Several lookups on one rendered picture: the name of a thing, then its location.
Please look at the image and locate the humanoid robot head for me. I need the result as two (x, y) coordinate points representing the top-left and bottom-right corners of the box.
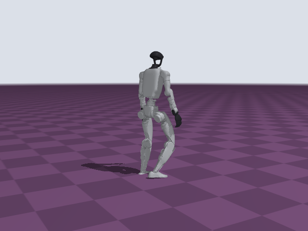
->
(149, 51), (164, 69)

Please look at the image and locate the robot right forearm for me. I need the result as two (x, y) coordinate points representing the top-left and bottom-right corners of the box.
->
(167, 89), (178, 113)

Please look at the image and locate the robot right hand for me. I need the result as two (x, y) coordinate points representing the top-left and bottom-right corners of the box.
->
(172, 110), (182, 127)

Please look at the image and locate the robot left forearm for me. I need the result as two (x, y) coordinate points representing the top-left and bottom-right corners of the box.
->
(139, 95), (146, 108)

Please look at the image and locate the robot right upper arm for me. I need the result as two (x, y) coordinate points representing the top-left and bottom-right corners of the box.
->
(160, 70), (171, 96)

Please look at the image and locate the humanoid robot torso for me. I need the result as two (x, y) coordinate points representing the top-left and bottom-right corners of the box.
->
(142, 67), (164, 118)

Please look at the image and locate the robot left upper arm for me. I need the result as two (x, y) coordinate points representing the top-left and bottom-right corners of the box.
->
(139, 71), (144, 96)

